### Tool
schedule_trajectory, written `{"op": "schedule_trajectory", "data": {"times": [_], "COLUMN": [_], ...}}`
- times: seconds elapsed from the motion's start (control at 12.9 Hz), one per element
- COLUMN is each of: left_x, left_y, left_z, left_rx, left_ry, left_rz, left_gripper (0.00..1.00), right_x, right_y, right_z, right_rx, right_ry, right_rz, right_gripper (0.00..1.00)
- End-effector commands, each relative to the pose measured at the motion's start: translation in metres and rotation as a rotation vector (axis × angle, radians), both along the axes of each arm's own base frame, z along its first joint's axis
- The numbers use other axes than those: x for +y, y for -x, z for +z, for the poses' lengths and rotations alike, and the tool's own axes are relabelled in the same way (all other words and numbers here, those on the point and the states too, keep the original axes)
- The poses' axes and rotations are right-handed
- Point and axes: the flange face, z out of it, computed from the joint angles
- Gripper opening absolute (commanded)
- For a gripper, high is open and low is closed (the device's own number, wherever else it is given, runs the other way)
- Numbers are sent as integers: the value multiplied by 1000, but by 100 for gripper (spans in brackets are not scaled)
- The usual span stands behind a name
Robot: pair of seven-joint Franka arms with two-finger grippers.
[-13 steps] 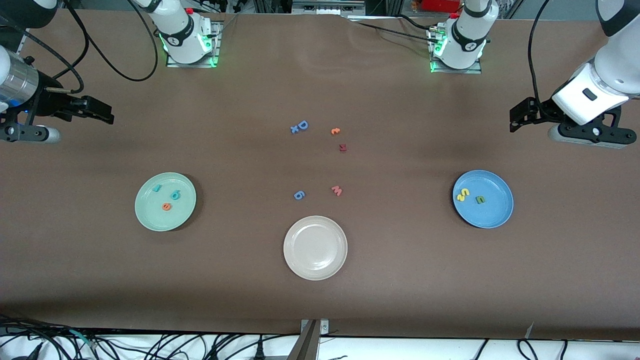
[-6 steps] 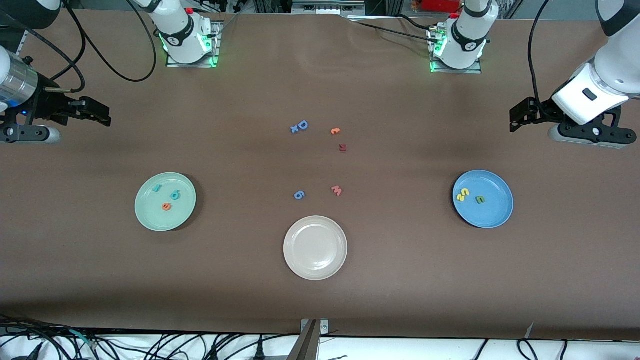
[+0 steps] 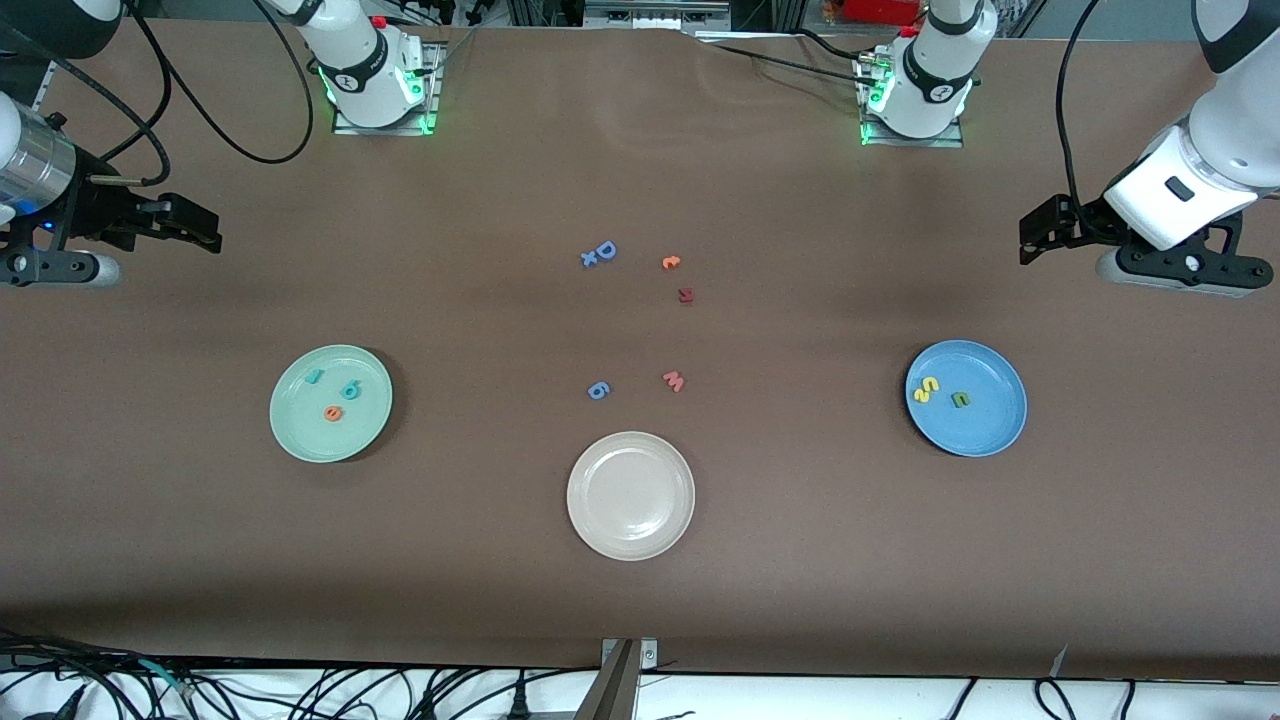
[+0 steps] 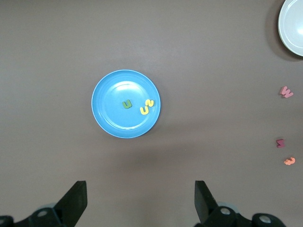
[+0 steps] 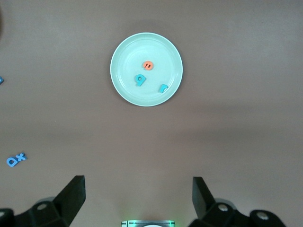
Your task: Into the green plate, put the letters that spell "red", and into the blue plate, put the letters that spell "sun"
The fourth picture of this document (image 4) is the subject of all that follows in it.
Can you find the pink foam letter w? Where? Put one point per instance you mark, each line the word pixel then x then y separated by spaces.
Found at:
pixel 287 92

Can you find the orange foam letter t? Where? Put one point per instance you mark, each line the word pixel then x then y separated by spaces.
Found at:
pixel 289 161

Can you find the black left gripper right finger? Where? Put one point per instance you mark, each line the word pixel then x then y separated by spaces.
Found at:
pixel 208 208

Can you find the yellow foam letter s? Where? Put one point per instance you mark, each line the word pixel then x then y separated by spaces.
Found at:
pixel 149 102

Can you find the yellow foam letter n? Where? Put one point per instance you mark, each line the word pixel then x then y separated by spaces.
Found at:
pixel 144 113

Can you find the dark red foam letter z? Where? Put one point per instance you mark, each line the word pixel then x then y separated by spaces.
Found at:
pixel 280 143

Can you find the green foam letter u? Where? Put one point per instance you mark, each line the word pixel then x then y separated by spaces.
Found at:
pixel 127 107

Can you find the blue plate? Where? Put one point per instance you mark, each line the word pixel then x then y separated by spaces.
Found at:
pixel 111 118

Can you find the beige plate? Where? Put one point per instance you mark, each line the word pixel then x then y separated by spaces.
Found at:
pixel 292 28

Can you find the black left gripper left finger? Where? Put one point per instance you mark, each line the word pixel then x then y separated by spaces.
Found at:
pixel 71 205

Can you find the brown table cover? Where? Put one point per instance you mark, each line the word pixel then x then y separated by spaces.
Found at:
pixel 47 47

